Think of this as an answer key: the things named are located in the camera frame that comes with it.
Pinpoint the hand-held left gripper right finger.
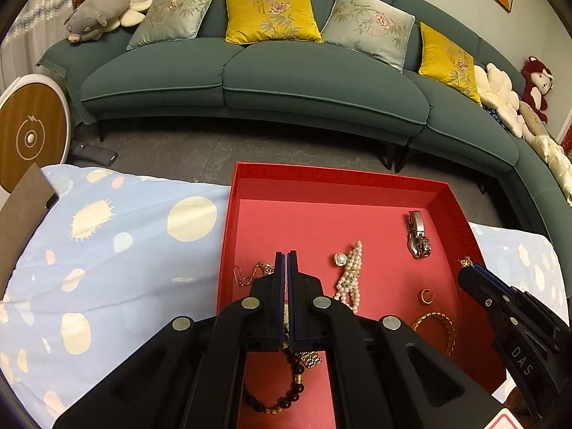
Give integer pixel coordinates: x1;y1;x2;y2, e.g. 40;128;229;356
288;250;501;429

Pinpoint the yellow embroidered cushion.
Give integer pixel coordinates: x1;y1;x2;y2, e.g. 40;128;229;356
223;0;323;45
419;22;483;107

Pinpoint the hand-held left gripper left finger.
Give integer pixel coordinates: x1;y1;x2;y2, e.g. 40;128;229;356
53;251;287;429

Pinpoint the blue patterned cushion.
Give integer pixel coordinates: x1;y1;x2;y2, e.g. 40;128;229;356
483;105;512;135

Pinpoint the red cardboard box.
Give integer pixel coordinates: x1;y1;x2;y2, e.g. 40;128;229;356
217;162;514;429

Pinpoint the red monkey plush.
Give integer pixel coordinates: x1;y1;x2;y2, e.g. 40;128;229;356
521;56;555;123

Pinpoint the beige plush cushion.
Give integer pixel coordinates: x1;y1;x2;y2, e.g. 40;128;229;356
517;100;549;140

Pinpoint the grey pig plush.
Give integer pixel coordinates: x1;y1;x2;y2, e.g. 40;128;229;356
64;0;132;45

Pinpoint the dark green sofa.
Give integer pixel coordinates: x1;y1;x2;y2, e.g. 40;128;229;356
36;0;572;296

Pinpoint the thin gold chain necklace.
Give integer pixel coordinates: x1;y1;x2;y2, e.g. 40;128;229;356
232;260;275;287

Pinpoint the pale green embroidered cushion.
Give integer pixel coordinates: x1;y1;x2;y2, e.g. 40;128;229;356
126;0;221;51
321;0;416;72

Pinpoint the dark bead bracelet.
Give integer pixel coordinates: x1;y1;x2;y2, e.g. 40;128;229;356
241;351;307;415

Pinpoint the white sheer curtain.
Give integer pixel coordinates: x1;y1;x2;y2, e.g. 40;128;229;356
0;0;90;45

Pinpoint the brown cardboard sheet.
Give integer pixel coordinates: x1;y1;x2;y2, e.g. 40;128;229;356
0;163;59;293

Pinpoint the cream satin cushion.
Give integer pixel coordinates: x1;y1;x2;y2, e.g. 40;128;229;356
529;133;572;208

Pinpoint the cream flower cushion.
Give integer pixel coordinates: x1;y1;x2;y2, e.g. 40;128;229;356
474;63;526;137

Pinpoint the silver watch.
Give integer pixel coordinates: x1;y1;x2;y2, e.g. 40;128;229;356
406;211;433;260

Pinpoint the dark grey floor object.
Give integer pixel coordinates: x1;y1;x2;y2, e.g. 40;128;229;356
74;140;119;167

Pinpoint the pearl bracelet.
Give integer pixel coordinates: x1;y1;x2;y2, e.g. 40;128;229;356
333;240;364;314

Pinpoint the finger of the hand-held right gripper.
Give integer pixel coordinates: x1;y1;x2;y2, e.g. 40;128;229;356
457;267;519;322
473;263;537;305

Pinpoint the gold leaf bangle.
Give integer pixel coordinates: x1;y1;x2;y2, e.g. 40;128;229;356
410;312;457;357

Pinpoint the blue spotted blanket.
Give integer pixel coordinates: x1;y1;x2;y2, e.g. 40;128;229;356
0;163;570;429

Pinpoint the round white wooden-faced device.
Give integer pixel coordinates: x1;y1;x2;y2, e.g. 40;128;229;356
0;74;70;195

